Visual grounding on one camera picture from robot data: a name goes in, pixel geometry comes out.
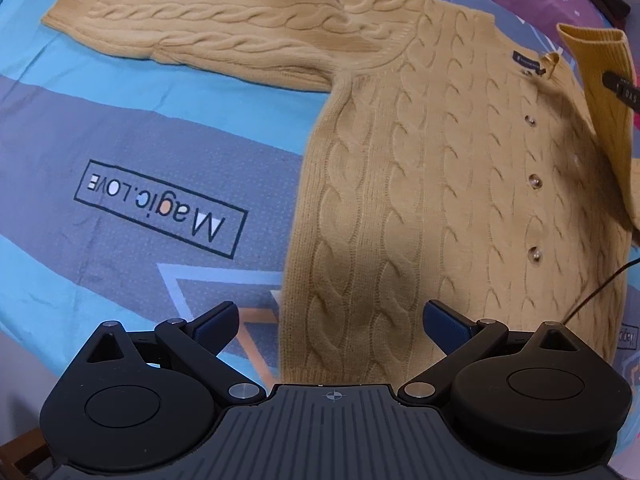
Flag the tan cable-knit cardigan sweater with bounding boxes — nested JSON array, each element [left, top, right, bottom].
[[42, 0, 639, 385]]

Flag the black dark object on quilt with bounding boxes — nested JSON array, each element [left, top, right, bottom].
[[590, 0, 631, 29]]

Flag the blue grey patterned bed sheet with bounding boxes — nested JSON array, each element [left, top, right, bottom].
[[0, 0, 640, 480]]

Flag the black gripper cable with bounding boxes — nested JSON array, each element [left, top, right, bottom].
[[562, 258, 640, 328]]

